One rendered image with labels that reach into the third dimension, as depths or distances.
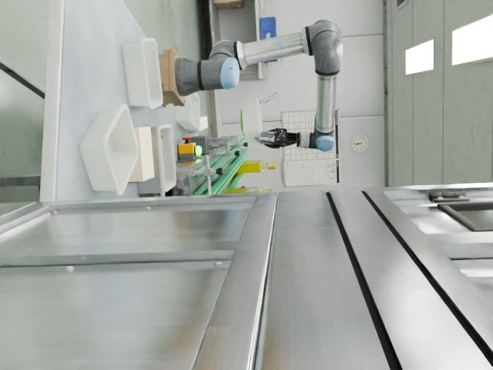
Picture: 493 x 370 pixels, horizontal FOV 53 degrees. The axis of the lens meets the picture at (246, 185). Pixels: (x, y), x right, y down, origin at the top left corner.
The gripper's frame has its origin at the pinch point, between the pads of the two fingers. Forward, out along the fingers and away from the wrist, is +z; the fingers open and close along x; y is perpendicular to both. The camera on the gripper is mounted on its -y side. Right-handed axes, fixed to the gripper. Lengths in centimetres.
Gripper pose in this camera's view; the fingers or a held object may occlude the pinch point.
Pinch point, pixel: (257, 137)
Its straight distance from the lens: 231.8
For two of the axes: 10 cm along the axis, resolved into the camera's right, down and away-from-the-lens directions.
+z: -9.9, -0.8, 1.2
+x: -1.0, 9.9, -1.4
